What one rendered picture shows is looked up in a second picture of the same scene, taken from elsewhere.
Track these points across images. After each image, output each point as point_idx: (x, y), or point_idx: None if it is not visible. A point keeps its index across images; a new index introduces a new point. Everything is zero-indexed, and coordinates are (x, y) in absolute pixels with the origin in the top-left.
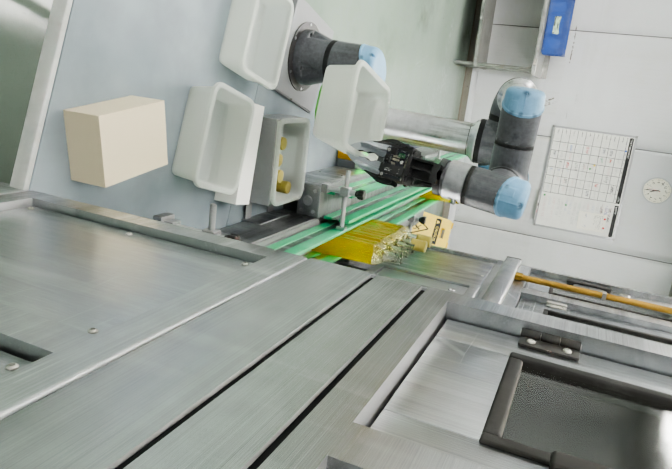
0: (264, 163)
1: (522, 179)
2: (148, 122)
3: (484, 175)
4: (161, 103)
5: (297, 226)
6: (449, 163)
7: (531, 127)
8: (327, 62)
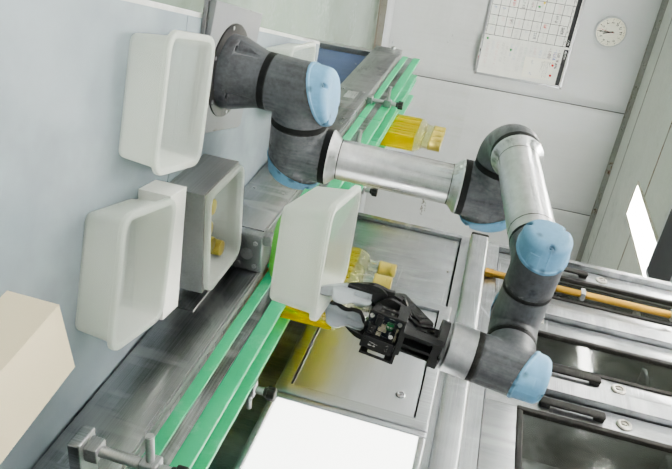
0: (191, 245)
1: (536, 333)
2: (42, 347)
3: (496, 357)
4: (55, 311)
5: (238, 300)
6: (451, 336)
7: (553, 282)
8: (262, 92)
